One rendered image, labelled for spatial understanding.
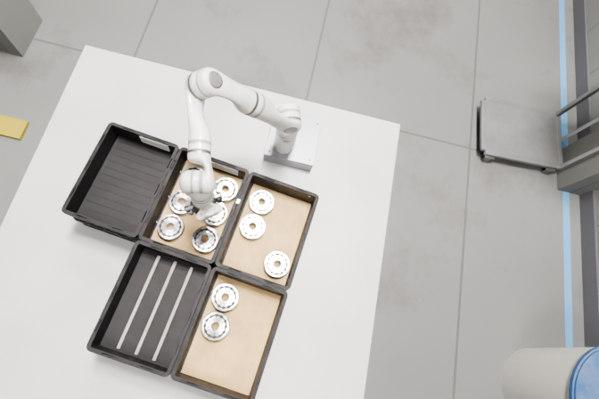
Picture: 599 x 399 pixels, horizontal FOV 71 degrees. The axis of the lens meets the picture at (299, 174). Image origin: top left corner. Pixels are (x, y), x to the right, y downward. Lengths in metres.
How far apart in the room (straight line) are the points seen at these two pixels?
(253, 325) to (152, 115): 1.06
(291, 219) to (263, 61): 1.57
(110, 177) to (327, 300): 1.04
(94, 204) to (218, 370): 0.80
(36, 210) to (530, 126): 3.03
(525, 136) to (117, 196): 2.64
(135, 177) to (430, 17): 2.63
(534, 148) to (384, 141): 1.45
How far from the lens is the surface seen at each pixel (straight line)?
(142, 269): 1.76
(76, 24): 3.39
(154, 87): 2.17
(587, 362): 2.50
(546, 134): 3.44
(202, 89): 1.33
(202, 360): 1.72
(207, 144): 1.29
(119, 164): 1.89
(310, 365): 1.87
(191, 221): 1.76
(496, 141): 3.19
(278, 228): 1.75
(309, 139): 1.94
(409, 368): 2.74
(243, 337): 1.71
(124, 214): 1.82
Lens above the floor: 2.54
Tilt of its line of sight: 69 degrees down
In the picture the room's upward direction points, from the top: 22 degrees clockwise
